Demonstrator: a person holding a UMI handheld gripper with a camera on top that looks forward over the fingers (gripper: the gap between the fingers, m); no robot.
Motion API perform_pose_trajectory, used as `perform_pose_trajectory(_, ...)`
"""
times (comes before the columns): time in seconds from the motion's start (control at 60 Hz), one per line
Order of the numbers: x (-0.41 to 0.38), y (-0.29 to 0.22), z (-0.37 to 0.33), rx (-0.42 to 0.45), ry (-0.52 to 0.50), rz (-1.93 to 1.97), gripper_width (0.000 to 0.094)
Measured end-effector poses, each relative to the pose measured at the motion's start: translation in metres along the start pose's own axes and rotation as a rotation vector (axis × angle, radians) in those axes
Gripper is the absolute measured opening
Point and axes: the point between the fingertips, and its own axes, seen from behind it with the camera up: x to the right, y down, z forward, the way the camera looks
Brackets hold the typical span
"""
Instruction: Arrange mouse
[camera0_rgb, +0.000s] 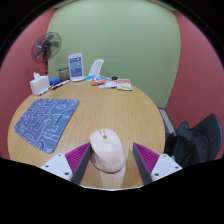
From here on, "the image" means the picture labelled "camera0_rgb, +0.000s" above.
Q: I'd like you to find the blue patterned mouse pad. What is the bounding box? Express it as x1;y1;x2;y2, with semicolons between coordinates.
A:
13;98;80;155

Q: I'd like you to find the black bag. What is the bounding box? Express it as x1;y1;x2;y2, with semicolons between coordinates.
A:
163;121;202;168

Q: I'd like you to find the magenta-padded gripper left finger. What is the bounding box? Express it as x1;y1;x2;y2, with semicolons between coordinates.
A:
40;142;93;186

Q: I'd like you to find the blue whiteboard eraser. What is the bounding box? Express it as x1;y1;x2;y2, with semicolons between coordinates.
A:
48;77;61;86

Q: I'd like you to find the black whiteboard marker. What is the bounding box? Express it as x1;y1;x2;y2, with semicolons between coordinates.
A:
37;85;54;97
49;79;71;91

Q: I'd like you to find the acrylic sign stand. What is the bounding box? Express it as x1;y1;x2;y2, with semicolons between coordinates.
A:
68;51;86;83

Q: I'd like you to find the dark mesh pen cup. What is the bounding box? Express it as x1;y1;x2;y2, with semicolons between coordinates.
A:
57;66;71;82

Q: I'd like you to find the pale pink computer mouse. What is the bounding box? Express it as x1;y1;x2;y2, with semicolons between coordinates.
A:
89;128;128;174

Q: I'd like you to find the black office chair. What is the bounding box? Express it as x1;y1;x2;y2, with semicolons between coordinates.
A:
186;113;224;162

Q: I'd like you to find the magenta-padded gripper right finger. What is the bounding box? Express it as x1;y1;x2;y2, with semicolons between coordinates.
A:
132;142;184;186

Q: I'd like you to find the white tissue box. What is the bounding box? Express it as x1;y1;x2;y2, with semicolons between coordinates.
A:
29;71;51;97

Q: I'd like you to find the grey standing fan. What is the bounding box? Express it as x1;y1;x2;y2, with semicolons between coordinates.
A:
30;31;63;76

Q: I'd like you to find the orange and white snack packet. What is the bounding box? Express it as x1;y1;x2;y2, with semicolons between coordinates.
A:
116;78;134;92

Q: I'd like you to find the white plastic chair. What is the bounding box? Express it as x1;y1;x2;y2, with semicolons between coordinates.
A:
88;58;105;78

